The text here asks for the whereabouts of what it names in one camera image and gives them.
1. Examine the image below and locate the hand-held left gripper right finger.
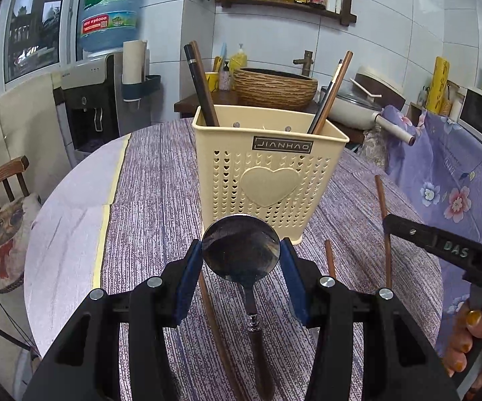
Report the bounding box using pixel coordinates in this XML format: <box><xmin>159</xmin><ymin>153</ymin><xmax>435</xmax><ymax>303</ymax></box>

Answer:
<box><xmin>280</xmin><ymin>237</ymin><xmax>461</xmax><ymax>401</ymax></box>

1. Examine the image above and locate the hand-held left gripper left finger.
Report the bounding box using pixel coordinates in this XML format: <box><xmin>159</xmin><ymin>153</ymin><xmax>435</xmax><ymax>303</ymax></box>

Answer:
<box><xmin>21</xmin><ymin>238</ymin><xmax>204</xmax><ymax>401</ymax></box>

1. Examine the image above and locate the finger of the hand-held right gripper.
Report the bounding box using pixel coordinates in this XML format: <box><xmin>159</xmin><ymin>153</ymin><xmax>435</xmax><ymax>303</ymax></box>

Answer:
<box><xmin>382</xmin><ymin>214</ymin><xmax>471</xmax><ymax>270</ymax></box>

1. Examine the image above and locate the wooden handled metal spoon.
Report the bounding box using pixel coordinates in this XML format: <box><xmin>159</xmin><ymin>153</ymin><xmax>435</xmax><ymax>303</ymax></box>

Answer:
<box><xmin>201</xmin><ymin>214</ymin><xmax>281</xmax><ymax>401</ymax></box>

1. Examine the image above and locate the cream plastic utensil holder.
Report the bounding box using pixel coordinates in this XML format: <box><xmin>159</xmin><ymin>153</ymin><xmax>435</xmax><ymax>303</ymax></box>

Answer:
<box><xmin>192</xmin><ymin>106</ymin><xmax>350</xmax><ymax>245</ymax></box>

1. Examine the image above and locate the person's right hand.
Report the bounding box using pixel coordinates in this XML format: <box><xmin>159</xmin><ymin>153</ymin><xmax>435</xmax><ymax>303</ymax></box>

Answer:
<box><xmin>444</xmin><ymin>298</ymin><xmax>482</xmax><ymax>395</ymax></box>

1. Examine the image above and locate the purple striped tablecloth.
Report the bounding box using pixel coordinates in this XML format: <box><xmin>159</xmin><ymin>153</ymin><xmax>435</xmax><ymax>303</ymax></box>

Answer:
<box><xmin>97</xmin><ymin>117</ymin><xmax>444</xmax><ymax>401</ymax></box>

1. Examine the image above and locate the purple floral cloth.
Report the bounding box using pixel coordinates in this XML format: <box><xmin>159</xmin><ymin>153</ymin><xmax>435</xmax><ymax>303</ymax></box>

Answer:
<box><xmin>381</xmin><ymin>104</ymin><xmax>482</xmax><ymax>352</ymax></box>

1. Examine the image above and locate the grey patterned cloth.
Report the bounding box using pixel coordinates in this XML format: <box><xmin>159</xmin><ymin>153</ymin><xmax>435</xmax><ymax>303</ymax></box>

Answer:
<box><xmin>356</xmin><ymin>127</ymin><xmax>388</xmax><ymax>174</ymax></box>

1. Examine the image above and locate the grey yellow-edged table cover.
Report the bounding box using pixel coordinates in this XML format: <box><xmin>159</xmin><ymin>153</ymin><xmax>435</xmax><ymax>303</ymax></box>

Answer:
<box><xmin>24</xmin><ymin>131</ymin><xmax>133</xmax><ymax>360</ymax></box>

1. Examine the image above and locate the white microwave oven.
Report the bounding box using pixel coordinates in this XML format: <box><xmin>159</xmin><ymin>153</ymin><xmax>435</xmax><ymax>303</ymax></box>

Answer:
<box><xmin>454</xmin><ymin>88</ymin><xmax>482</xmax><ymax>151</ymax></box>

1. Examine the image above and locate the white lidded pan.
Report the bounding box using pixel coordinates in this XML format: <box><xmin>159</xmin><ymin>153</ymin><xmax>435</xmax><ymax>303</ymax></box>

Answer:
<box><xmin>327</xmin><ymin>86</ymin><xmax>416</xmax><ymax>148</ymax></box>

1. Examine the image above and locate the rice cooker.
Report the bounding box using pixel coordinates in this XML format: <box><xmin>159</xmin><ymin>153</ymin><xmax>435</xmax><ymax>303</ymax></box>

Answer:
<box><xmin>352</xmin><ymin>64</ymin><xmax>406</xmax><ymax>111</ymax></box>

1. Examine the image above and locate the yellow patterned roll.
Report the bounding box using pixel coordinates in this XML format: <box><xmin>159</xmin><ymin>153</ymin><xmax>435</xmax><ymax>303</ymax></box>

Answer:
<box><xmin>427</xmin><ymin>55</ymin><xmax>451</xmax><ymax>114</ymax></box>

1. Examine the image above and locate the white rice ladle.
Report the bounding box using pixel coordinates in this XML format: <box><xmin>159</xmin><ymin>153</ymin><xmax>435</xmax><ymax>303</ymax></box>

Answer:
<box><xmin>349</xmin><ymin>76</ymin><xmax>381</xmax><ymax>99</ymax></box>

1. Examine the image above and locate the printed chair cushion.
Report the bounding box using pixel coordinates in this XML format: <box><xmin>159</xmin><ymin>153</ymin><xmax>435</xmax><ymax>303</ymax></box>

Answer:
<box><xmin>0</xmin><ymin>192</ymin><xmax>43</xmax><ymax>293</ymax></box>

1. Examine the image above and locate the water dispenser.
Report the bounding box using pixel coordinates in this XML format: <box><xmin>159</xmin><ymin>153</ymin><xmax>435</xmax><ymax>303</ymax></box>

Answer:
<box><xmin>53</xmin><ymin>52</ymin><xmax>129</xmax><ymax>163</ymax></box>

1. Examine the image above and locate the woven texture sink basin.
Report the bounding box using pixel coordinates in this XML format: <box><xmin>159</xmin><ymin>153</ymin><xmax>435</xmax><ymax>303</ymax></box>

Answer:
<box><xmin>233</xmin><ymin>68</ymin><xmax>319</xmax><ymax>110</ymax></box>

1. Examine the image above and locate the bronze faucet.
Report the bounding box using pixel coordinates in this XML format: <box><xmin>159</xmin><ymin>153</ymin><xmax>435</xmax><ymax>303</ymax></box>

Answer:
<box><xmin>293</xmin><ymin>50</ymin><xmax>315</xmax><ymax>77</ymax></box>

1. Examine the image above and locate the wooden chair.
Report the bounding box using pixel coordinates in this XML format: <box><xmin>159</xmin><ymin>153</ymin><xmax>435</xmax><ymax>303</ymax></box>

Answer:
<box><xmin>0</xmin><ymin>155</ymin><xmax>43</xmax><ymax>295</ymax></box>

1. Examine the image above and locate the yellow soap pump bottle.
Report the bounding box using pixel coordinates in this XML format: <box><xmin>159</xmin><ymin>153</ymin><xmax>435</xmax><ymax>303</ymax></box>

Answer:
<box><xmin>229</xmin><ymin>44</ymin><xmax>248</xmax><ymax>72</ymax></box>

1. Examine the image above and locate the blue toothbrush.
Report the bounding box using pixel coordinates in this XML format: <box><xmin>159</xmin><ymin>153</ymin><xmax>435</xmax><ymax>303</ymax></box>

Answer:
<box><xmin>214</xmin><ymin>42</ymin><xmax>228</xmax><ymax>74</ymax></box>

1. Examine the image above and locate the blue water jug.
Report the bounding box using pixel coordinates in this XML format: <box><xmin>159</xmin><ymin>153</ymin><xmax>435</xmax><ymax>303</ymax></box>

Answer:
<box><xmin>78</xmin><ymin>0</ymin><xmax>145</xmax><ymax>57</ymax></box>

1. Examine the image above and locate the sliding glass window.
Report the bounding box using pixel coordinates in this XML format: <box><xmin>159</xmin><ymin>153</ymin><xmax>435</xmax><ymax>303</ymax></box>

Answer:
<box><xmin>0</xmin><ymin>0</ymin><xmax>87</xmax><ymax>88</ymax></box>

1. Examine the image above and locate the blue wall holder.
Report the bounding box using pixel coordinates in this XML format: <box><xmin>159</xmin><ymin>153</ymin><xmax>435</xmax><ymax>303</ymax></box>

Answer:
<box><xmin>116</xmin><ymin>74</ymin><xmax>162</xmax><ymax>103</ymax></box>

